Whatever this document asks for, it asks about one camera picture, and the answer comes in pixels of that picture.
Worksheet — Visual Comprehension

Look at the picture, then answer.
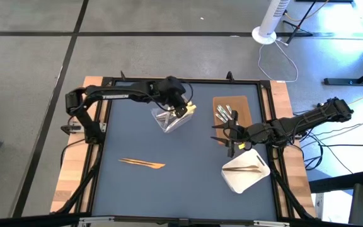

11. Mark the orange plastic bin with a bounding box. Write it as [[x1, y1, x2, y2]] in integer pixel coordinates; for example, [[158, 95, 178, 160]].
[[212, 95, 253, 146]]

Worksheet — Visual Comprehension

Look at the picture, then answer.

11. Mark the white fan cable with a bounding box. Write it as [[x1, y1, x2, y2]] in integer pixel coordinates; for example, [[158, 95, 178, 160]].
[[257, 39, 299, 84]]

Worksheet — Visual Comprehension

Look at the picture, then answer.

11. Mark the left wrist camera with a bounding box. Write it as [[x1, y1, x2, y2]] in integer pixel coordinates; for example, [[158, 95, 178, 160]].
[[156, 76, 184, 92]]

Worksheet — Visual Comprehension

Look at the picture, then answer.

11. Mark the black table frame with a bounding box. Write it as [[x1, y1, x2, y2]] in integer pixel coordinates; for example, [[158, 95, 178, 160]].
[[50, 71, 316, 227]]

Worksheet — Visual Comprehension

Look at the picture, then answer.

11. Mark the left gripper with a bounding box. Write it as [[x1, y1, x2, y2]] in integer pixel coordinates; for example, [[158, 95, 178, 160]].
[[154, 75, 189, 119]]

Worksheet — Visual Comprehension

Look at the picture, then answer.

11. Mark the clear plastic bin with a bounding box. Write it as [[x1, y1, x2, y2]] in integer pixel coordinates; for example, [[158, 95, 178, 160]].
[[151, 93, 198, 134]]

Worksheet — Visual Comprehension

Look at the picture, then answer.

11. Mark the teal white handled cutlery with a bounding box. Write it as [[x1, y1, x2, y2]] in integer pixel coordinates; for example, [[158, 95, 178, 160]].
[[225, 104, 238, 122], [220, 104, 234, 120], [214, 112, 228, 124], [216, 105, 229, 121]]

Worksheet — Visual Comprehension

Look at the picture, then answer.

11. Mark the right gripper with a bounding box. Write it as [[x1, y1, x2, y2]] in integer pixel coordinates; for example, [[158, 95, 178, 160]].
[[210, 110, 252, 158]]

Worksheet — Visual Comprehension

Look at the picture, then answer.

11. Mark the black stand base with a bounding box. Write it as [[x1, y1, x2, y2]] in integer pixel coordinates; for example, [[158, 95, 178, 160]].
[[323, 37, 363, 86]]

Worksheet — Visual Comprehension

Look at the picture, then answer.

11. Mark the black bar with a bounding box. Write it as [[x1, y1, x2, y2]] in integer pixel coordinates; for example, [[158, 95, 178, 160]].
[[309, 170, 363, 194]]

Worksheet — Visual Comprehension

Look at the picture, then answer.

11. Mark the black cable bundle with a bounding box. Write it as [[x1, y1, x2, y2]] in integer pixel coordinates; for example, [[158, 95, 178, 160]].
[[293, 108, 363, 175]]

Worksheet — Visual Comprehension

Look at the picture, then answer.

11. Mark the black tripod stand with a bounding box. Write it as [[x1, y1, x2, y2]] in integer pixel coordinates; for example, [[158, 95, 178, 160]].
[[282, 0, 314, 45]]

